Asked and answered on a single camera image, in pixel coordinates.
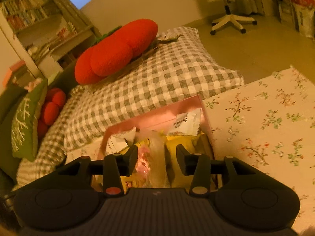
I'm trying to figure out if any floral tablecloth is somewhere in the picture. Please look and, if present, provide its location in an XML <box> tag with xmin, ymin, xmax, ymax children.
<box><xmin>204</xmin><ymin>68</ymin><xmax>314</xmax><ymax>232</ymax></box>

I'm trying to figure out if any white printed sack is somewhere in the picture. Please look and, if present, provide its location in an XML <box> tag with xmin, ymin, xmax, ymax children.
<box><xmin>294</xmin><ymin>3</ymin><xmax>314</xmax><ymax>39</ymax></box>

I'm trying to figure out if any grey checked blanket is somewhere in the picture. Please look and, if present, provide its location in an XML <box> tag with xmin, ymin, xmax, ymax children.
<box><xmin>14</xmin><ymin>27</ymin><xmax>244</xmax><ymax>189</ymax></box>

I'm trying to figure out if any white red snack wrapper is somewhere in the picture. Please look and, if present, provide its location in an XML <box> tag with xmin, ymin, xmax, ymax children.
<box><xmin>167</xmin><ymin>108</ymin><xmax>202</xmax><ymax>136</ymax></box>

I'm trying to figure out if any pink silver storage box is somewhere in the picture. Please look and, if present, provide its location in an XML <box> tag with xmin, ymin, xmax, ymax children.
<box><xmin>96</xmin><ymin>94</ymin><xmax>216</xmax><ymax>192</ymax></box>

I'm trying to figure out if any dark green sofa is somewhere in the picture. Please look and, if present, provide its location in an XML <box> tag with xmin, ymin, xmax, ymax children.
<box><xmin>1</xmin><ymin>63</ymin><xmax>79</xmax><ymax>197</ymax></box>

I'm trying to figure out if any green snowflake pillow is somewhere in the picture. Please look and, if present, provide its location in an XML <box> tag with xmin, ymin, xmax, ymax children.
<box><xmin>11</xmin><ymin>78</ymin><xmax>47</xmax><ymax>162</ymax></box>

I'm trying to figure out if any white bookshelf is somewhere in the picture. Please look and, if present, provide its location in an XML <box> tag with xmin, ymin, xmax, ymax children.
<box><xmin>1</xmin><ymin>0</ymin><xmax>100</xmax><ymax>78</ymax></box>

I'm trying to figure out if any pink white snack packet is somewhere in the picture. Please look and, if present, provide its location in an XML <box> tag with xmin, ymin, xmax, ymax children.
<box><xmin>136</xmin><ymin>146</ymin><xmax>150</xmax><ymax>176</ymax></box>

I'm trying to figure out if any gold foil snack packet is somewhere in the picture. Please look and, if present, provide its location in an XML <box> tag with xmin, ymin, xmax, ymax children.
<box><xmin>113</xmin><ymin>140</ymin><xmax>149</xmax><ymax>193</ymax></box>

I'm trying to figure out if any white triangular snack packet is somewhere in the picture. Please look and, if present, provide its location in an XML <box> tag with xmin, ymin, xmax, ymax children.
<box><xmin>105</xmin><ymin>127</ymin><xmax>136</xmax><ymax>155</ymax></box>

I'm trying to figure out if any small red tomato cushion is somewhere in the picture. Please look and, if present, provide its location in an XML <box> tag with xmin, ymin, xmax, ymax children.
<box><xmin>37</xmin><ymin>88</ymin><xmax>66</xmax><ymax>140</ymax></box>

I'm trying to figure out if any white wafer snack packet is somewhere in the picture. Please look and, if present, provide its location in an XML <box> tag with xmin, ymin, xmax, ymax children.
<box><xmin>146</xmin><ymin>131</ymin><xmax>170</xmax><ymax>188</ymax></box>

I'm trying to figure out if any large red tomato cushion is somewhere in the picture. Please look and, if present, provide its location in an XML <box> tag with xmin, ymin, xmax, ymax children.
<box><xmin>74</xmin><ymin>19</ymin><xmax>158</xmax><ymax>85</ymax></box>

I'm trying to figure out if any large yellow snack packet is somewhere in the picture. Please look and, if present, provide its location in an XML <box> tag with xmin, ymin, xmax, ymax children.
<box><xmin>166</xmin><ymin>136</ymin><xmax>199</xmax><ymax>191</ymax></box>

